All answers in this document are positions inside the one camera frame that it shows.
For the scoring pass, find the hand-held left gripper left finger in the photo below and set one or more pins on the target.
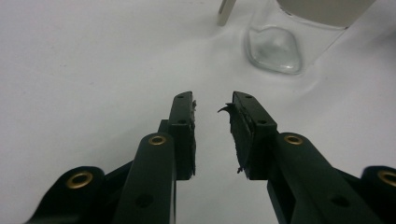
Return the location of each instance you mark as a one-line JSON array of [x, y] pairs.
[[182, 137]]

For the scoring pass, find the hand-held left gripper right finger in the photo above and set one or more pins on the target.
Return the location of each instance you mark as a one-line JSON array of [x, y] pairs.
[[255, 140]]

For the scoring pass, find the clear glass jar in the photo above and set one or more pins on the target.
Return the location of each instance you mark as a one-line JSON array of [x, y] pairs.
[[281, 40]]

